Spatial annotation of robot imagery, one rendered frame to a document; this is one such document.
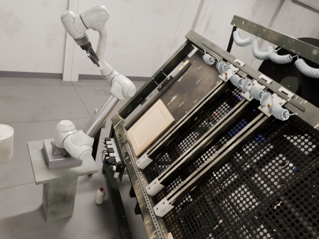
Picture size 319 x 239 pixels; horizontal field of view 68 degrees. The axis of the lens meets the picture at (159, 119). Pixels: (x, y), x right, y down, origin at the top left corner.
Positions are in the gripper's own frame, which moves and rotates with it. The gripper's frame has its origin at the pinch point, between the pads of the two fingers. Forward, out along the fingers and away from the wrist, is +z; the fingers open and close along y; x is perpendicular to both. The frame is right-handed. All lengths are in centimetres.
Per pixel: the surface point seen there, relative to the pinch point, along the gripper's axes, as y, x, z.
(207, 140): -55, -56, 55
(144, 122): 6, -5, 79
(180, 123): -26, -40, 62
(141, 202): -73, 7, 80
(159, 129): -14, -19, 73
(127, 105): 42, 13, 83
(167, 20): 380, -66, 173
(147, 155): -38, -5, 73
